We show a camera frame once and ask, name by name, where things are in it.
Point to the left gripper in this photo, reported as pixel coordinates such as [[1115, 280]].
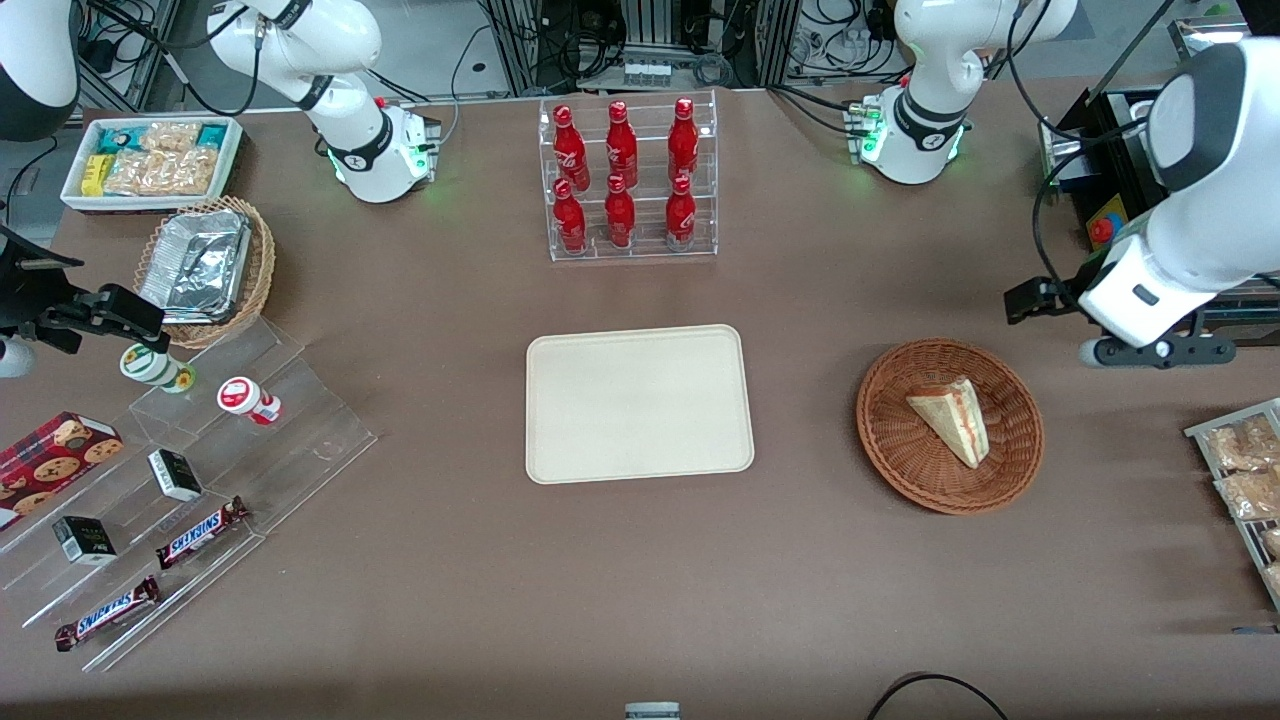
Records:
[[1052, 294]]

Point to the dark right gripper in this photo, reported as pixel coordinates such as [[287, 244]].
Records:
[[22, 300]]

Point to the triangular sandwich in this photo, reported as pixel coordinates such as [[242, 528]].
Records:
[[955, 415]]

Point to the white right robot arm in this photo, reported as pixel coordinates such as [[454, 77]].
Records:
[[300, 40]]

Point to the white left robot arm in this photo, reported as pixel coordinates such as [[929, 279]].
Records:
[[930, 60]]

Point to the light wicker basket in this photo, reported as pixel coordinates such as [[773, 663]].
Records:
[[262, 260]]

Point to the brown wicker basket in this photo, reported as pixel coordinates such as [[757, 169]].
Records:
[[900, 455]]

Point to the metal snack tray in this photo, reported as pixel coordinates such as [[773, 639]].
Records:
[[1250, 540]]

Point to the beige plastic tray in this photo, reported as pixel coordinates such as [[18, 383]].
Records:
[[640, 405]]

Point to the green sunflower yogurt cup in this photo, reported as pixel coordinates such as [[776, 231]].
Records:
[[150, 365]]

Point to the aluminium foil container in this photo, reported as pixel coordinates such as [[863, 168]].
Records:
[[195, 265]]

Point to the yellow snack pack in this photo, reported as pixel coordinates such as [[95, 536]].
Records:
[[95, 175]]

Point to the red tartan cookie box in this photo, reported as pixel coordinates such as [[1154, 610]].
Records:
[[50, 460]]

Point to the clear bag of crackers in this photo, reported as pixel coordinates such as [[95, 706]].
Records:
[[170, 135], [165, 172]]

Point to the red strawberry yogurt cup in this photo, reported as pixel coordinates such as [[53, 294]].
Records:
[[240, 396]]

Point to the black food warmer machine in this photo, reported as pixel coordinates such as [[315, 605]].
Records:
[[1125, 160]]

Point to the small black carton box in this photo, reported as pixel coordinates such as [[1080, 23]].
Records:
[[175, 475], [85, 540]]

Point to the teal snack pack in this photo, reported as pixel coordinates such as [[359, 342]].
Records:
[[212, 134], [118, 138]]

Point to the white plastic snack bin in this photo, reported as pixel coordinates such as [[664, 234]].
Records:
[[232, 160]]

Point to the clear acrylic stepped shelf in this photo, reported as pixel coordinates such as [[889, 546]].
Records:
[[300, 430]]

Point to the Snickers chocolate bar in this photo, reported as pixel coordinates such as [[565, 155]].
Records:
[[200, 533], [105, 614]]

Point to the clear bag of fried snacks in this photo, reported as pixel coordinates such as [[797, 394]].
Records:
[[1245, 445], [1250, 495]]

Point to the metal framed glass cover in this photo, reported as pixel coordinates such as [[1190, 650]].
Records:
[[1205, 30]]

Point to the red cola bottle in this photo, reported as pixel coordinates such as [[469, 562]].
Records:
[[569, 145], [569, 220], [683, 140], [680, 215], [619, 215], [621, 145]]

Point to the clear acrylic bottle rack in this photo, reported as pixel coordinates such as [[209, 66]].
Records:
[[648, 228]]

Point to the small grey device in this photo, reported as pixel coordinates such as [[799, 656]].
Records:
[[652, 712]]

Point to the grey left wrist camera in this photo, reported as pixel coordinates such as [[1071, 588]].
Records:
[[1190, 352]]

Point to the aluminium frame equipment rack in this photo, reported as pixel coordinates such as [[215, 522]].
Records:
[[650, 40]]

